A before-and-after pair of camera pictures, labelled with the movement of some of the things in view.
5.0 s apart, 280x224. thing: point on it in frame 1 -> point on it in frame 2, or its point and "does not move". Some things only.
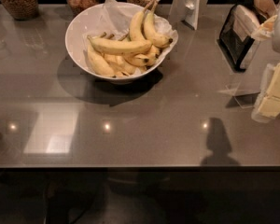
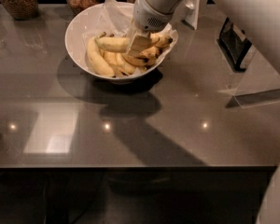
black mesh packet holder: (236, 35) does not move
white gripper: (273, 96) -> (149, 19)
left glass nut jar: (21, 0) does not move
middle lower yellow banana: (120, 63) does not move
